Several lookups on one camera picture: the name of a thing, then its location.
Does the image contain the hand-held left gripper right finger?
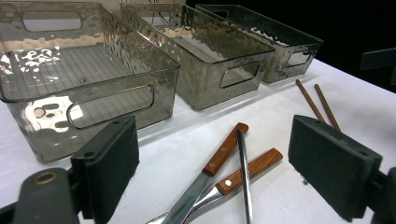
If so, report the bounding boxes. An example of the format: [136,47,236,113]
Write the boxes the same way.
[288,114,383,222]

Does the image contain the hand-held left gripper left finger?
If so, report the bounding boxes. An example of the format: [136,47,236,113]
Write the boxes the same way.
[70,115,140,224]

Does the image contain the brown wooden chopstick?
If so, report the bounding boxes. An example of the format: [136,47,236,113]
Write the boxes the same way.
[294,78,327,124]
[313,83,342,132]

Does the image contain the smoky clear plastic bin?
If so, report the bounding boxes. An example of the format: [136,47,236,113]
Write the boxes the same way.
[0,1,181,164]
[120,3,276,111]
[195,3,325,84]

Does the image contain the wooden handled knife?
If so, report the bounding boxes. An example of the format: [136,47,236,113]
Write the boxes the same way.
[160,121,250,224]

